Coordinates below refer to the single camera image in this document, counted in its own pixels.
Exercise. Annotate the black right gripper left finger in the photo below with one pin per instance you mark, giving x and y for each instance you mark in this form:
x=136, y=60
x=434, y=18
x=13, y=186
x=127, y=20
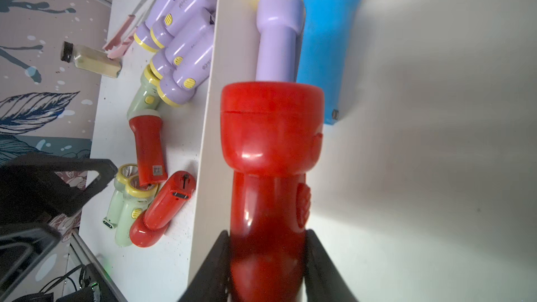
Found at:
x=211, y=282

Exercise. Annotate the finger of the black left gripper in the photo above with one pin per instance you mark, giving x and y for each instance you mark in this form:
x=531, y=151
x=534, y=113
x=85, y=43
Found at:
x=32, y=193

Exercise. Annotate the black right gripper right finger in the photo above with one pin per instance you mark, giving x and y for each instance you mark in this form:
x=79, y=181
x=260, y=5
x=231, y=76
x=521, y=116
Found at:
x=322, y=280

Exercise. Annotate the green flashlight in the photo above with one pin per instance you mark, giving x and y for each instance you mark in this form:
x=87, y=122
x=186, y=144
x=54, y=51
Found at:
x=116, y=203
x=136, y=199
x=147, y=97

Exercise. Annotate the blue flashlight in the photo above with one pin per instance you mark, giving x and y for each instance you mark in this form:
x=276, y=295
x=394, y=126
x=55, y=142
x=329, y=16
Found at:
x=325, y=41

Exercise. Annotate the cream plastic storage tray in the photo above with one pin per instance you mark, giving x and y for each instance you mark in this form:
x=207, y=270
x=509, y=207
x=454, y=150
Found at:
x=426, y=186

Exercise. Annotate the red flashlight white head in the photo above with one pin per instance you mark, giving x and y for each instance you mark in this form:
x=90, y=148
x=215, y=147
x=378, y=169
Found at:
x=146, y=126

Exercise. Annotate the small glass spice bottle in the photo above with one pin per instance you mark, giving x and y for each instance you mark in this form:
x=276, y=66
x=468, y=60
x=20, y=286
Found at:
x=88, y=59

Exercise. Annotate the green flashlight under purple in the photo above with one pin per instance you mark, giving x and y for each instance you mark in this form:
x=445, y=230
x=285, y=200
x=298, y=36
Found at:
x=147, y=97

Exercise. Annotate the purple flashlight top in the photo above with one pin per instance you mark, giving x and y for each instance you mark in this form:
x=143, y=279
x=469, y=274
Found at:
x=142, y=34

